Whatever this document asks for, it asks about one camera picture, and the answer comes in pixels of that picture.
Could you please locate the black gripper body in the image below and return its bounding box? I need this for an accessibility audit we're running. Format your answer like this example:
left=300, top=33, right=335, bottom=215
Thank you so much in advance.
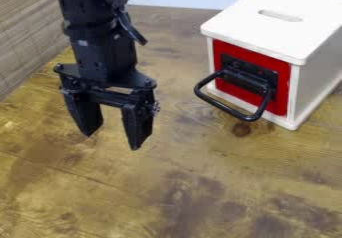
left=53, top=64, right=160, bottom=116

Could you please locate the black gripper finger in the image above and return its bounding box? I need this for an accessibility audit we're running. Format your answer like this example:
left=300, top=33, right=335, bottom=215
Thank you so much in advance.
left=121, top=104, right=153, bottom=150
left=64, top=93, right=103, bottom=136

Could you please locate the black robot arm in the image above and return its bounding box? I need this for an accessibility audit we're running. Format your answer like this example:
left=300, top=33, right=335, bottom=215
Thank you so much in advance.
left=53, top=0, right=157, bottom=150

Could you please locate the red drawer front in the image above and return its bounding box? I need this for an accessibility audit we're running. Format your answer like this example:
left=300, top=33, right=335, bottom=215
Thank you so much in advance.
left=212, top=39, right=290, bottom=116

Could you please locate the white wooden box cabinet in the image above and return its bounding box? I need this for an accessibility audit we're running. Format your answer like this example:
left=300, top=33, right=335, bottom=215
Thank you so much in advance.
left=200, top=0, right=342, bottom=130

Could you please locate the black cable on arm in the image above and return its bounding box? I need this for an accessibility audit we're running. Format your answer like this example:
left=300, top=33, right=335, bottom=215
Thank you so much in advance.
left=116, top=7, right=149, bottom=47

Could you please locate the black metal drawer handle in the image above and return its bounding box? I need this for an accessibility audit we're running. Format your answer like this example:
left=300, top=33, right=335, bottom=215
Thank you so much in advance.
left=194, top=54, right=278, bottom=122

